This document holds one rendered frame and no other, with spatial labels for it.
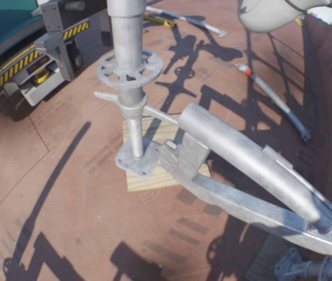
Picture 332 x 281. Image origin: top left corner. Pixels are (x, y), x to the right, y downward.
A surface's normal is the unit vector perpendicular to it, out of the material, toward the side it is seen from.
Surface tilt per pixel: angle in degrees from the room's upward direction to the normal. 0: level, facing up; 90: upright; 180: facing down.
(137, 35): 90
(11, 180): 0
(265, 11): 117
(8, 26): 90
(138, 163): 0
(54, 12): 90
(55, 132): 0
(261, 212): 30
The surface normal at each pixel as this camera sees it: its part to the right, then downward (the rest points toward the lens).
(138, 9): 0.73, 0.62
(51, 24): -0.38, 0.78
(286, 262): 0.09, -0.50
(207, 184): -0.30, -0.73
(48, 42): 0.92, 0.37
